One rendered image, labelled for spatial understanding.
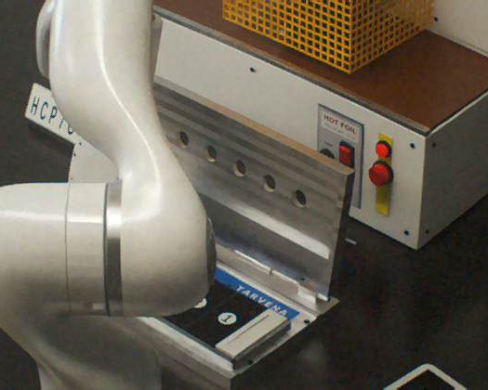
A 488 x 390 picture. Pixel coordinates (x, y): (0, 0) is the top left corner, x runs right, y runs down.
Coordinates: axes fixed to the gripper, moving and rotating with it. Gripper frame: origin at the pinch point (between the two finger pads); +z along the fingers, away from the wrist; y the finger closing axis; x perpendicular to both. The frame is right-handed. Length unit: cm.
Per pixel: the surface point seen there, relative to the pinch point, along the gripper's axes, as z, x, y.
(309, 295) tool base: -0.4, 11.1, 26.1
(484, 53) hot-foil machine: -26, 48, 24
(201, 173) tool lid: -8.9, 11.3, 5.9
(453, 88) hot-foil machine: -23, 37, 26
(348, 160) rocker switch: -11.7, 26.6, 17.7
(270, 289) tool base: 0.4, 9.5, 21.1
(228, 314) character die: 1.2, 1.3, 21.3
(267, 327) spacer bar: 1.0, 2.5, 26.6
